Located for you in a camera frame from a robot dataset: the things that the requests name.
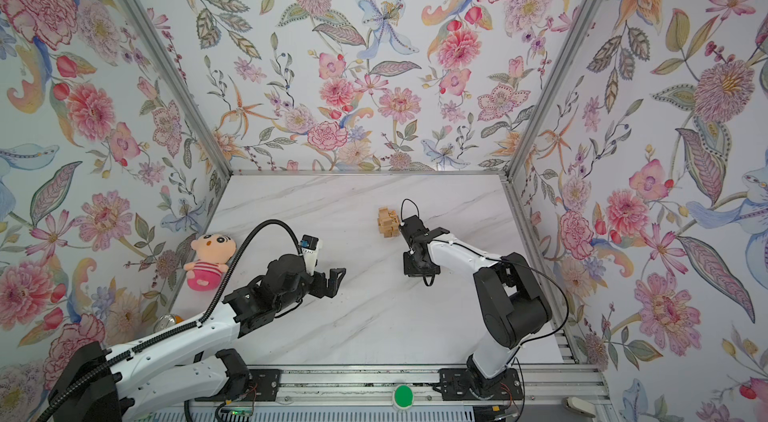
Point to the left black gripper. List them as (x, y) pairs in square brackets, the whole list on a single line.
[(325, 290)]

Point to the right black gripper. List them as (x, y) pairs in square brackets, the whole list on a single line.
[(410, 271)]

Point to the plain wood block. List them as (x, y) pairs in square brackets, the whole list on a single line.
[(390, 232)]

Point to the wood arch block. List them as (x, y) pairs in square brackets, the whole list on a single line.
[(387, 220)]

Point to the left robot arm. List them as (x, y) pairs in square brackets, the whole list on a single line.
[(195, 359)]

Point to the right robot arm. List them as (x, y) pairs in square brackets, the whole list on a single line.
[(512, 304)]

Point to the pink plush doll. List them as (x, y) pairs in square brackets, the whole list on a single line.
[(212, 254)]

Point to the green round button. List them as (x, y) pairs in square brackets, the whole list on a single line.
[(403, 397)]

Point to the orange drink can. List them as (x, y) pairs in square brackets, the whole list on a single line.
[(166, 321)]

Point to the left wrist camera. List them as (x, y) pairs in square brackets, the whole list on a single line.
[(310, 247)]

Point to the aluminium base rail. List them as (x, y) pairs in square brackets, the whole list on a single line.
[(372, 385)]

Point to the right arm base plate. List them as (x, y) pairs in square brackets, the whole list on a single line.
[(465, 384)]

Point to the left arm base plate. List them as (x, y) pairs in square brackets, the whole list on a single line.
[(262, 385)]

